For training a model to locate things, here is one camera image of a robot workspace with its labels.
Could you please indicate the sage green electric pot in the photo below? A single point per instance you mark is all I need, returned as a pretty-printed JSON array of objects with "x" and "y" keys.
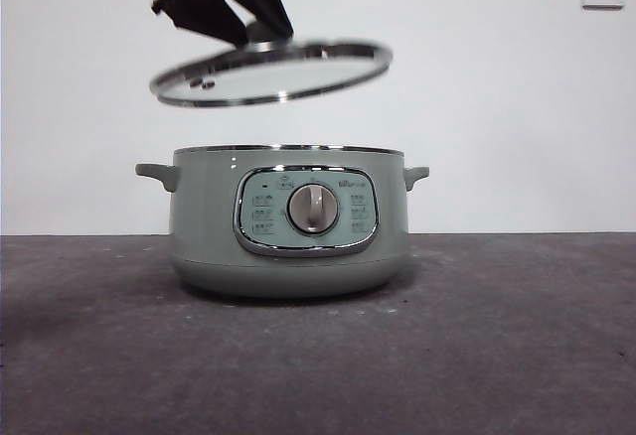
[{"x": 208, "y": 236}]

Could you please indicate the glass lid with green knob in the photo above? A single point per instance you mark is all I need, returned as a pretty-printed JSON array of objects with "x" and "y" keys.
[{"x": 278, "y": 77}]

